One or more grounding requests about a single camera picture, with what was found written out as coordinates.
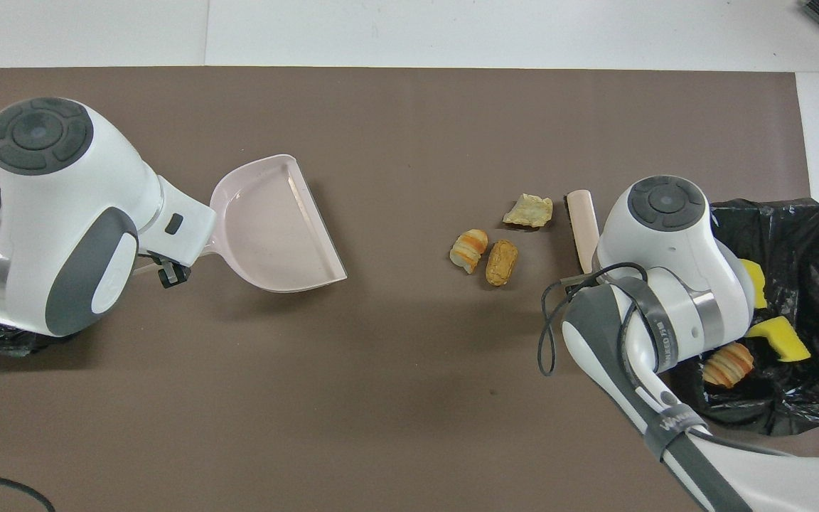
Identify pale pink plastic dustpan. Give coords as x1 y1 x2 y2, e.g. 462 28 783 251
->
209 154 348 293

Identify orange striped foam chunk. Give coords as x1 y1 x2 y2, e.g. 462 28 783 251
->
450 229 488 274

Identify brown foam chunk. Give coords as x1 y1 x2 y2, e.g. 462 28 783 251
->
485 239 519 287

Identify pale yellow foam chunk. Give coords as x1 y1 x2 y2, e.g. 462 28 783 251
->
503 194 554 228

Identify beige hand brush black bristles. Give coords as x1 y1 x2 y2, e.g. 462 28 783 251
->
566 189 602 274

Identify beige and orange foam chunk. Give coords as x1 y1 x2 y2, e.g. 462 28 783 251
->
702 341 755 389

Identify yellow sponge piece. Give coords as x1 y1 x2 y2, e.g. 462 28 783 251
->
739 260 768 309
745 316 812 363

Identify open bin with black bag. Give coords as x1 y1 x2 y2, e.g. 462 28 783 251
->
665 198 819 436

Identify brown table mat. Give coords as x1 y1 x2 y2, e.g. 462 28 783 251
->
0 68 819 512

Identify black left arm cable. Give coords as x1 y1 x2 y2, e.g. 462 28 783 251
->
0 105 56 512

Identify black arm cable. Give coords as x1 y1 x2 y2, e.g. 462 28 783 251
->
537 262 798 457
0 105 56 512

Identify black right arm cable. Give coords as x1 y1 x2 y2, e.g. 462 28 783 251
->
537 262 798 457

